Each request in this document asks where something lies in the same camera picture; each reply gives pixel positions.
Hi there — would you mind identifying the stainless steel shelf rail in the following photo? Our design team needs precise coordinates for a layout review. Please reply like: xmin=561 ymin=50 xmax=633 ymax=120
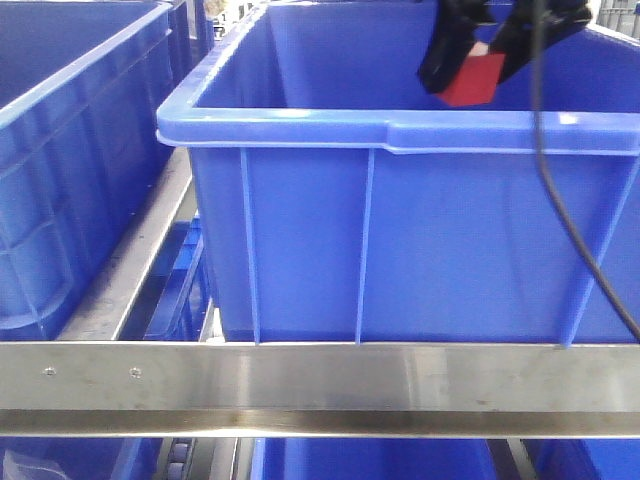
xmin=1 ymin=341 xmax=639 ymax=438

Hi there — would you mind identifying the lower blue crate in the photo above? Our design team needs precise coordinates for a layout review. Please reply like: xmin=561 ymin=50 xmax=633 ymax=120
xmin=250 ymin=438 xmax=497 ymax=479

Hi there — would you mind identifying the blue crate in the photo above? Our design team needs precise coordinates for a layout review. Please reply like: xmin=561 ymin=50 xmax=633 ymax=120
xmin=250 ymin=438 xmax=497 ymax=479
xmin=1 ymin=1 xmax=174 ymax=341
xmin=157 ymin=1 xmax=632 ymax=345

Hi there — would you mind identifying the upper left blue crate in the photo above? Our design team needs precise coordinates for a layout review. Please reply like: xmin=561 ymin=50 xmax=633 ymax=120
xmin=1 ymin=1 xmax=174 ymax=341

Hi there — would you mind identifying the upper middle blue crate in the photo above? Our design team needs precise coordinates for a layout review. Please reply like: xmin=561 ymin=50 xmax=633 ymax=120
xmin=157 ymin=1 xmax=632 ymax=345

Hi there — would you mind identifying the red cube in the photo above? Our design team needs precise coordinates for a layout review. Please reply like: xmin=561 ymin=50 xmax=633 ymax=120
xmin=436 ymin=42 xmax=506 ymax=107

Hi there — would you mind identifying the black cable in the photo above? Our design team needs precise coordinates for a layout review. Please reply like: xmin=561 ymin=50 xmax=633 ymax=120
xmin=530 ymin=0 xmax=640 ymax=341

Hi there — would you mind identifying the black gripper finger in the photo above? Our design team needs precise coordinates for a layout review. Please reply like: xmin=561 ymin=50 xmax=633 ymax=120
xmin=417 ymin=0 xmax=495 ymax=94
xmin=490 ymin=1 xmax=592 ymax=83

